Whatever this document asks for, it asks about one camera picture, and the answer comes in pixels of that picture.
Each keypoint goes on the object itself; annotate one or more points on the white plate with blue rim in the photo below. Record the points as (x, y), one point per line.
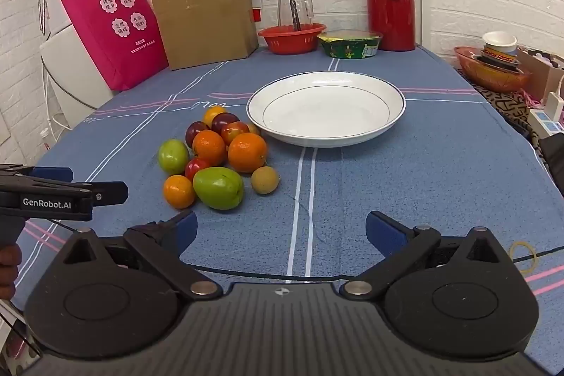
(326, 111)

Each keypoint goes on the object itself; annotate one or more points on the brown longan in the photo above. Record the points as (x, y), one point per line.
(265, 180)

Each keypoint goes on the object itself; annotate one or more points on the white washing machine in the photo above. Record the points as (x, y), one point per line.
(70, 67)

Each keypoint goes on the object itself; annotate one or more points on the white cup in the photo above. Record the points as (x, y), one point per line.
(500, 40)

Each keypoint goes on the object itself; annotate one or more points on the yellow orange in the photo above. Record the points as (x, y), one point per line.
(213, 111)

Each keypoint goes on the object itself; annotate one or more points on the person's left hand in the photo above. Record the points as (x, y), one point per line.
(9, 270)

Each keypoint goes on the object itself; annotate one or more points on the green printed bowl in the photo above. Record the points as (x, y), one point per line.
(348, 48)

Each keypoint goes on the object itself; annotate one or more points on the pink tote bag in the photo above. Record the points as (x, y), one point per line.
(110, 32)

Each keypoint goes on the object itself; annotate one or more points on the stacked patterned bowls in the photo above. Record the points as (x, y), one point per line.
(498, 58)

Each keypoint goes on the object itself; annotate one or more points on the white charger plug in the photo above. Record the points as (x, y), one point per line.
(556, 105)

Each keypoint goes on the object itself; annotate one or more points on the red yellow plum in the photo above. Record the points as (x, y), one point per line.
(234, 133)

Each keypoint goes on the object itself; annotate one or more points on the large green fruit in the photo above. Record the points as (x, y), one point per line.
(218, 188)

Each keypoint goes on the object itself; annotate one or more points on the yellow rubber band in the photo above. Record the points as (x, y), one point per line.
(512, 257)

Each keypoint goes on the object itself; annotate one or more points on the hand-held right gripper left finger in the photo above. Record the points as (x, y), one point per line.
(187, 226)

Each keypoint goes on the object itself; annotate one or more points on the glass pitcher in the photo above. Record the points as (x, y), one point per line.
(304, 1)

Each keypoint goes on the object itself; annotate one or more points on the small yellow red fruit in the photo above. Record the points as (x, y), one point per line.
(254, 129)

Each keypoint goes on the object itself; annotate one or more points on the brown black patterned cloth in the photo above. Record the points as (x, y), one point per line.
(506, 105)

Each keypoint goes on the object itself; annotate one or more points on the red plastic basin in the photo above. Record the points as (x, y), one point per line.
(291, 41)

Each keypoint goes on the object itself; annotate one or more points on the orange plastic bowl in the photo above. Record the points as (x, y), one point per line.
(493, 78)

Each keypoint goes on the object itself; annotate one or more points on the large orange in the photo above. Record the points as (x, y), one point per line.
(247, 152)

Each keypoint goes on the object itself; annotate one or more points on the small green fruit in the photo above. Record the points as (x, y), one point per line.
(172, 156)

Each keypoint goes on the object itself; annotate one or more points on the small cardboard box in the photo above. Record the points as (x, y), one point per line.
(539, 74)

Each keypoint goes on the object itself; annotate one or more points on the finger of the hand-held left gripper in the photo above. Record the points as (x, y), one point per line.
(110, 191)
(53, 174)

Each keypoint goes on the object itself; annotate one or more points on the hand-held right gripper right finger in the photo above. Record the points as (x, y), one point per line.
(379, 228)

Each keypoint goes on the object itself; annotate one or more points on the metal utensil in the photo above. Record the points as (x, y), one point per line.
(293, 4)

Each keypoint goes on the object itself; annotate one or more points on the white power strip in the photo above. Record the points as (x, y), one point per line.
(544, 125)

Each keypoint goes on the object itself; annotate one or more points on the black object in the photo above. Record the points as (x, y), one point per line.
(554, 164)

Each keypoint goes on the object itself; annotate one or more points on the small orange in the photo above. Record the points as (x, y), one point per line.
(179, 191)

